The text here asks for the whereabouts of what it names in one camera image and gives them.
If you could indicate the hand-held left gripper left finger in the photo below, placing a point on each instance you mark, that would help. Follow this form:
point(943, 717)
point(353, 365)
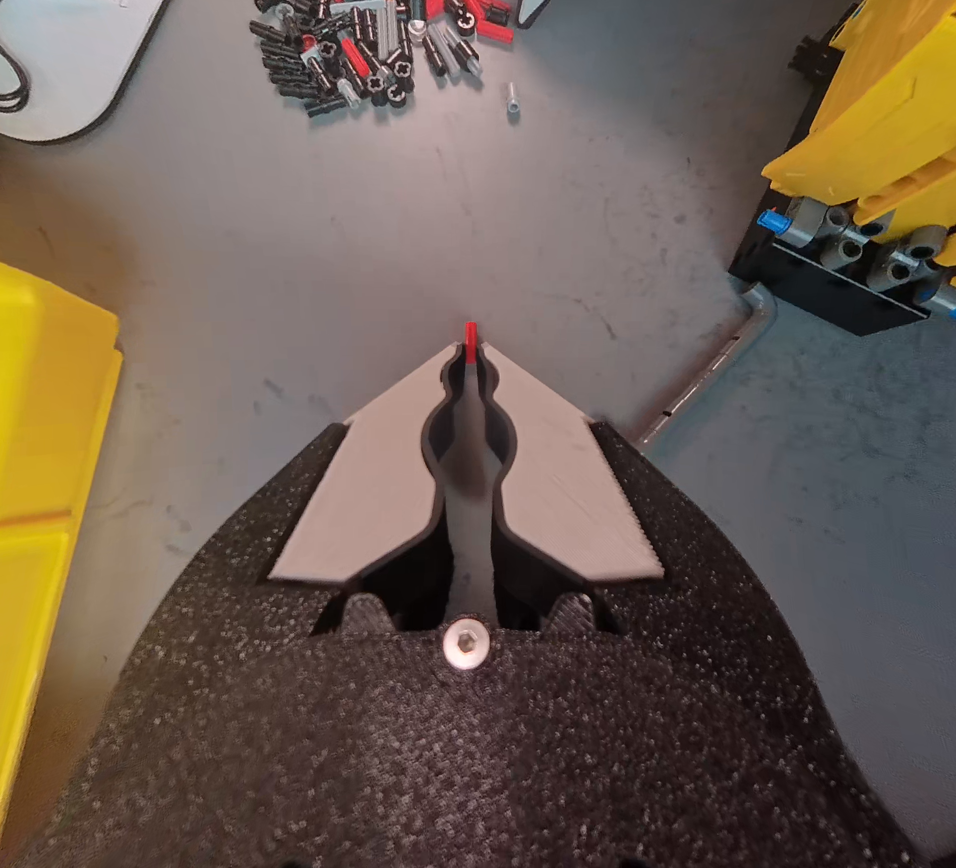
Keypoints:
point(358, 509)

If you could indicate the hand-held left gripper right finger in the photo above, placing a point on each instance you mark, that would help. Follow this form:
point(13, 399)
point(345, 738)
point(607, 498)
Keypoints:
point(575, 509)

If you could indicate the red lego axle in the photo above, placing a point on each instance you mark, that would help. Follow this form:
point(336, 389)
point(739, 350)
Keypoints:
point(470, 341)

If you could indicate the yellow lego vehicle model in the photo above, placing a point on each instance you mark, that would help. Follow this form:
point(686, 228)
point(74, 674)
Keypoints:
point(881, 98)

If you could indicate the light grey lego bushing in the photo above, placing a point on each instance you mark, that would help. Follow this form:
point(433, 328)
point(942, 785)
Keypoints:
point(513, 102)

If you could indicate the pile of red black pins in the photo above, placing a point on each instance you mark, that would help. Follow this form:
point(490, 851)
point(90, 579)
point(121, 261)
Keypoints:
point(373, 24)

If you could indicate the yellow plastic bin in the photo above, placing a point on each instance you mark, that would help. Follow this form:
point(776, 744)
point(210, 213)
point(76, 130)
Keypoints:
point(45, 472)

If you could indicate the white and wooden book stand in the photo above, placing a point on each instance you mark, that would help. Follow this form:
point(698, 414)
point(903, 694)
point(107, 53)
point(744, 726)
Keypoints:
point(82, 61)

